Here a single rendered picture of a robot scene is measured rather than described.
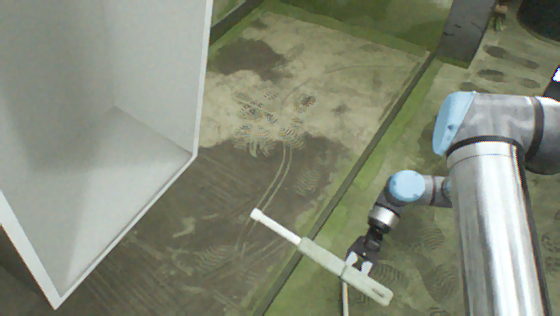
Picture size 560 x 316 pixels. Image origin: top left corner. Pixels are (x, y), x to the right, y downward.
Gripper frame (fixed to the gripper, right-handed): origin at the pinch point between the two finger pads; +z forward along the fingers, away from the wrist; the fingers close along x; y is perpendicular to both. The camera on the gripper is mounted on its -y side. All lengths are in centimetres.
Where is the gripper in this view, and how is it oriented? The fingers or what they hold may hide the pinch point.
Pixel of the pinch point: (349, 279)
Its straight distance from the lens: 148.3
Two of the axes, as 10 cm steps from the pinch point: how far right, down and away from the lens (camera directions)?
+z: -5.3, 8.3, -1.7
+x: -8.4, -4.9, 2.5
